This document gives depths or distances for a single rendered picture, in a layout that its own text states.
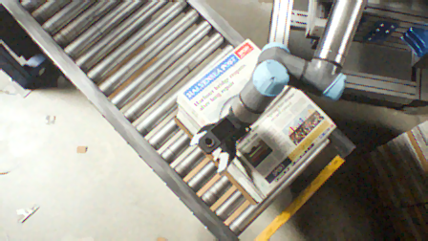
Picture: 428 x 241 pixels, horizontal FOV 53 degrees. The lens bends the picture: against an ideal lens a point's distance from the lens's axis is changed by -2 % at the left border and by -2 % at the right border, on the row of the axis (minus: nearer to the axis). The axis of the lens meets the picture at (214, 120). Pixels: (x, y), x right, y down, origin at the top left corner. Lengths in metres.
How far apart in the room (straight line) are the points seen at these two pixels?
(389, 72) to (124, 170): 1.43
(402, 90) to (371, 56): 0.23
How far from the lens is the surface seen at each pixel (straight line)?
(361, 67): 2.33
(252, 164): 1.19
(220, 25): 1.61
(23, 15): 1.75
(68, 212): 2.33
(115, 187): 2.29
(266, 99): 1.00
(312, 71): 1.08
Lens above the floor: 2.23
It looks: 75 degrees down
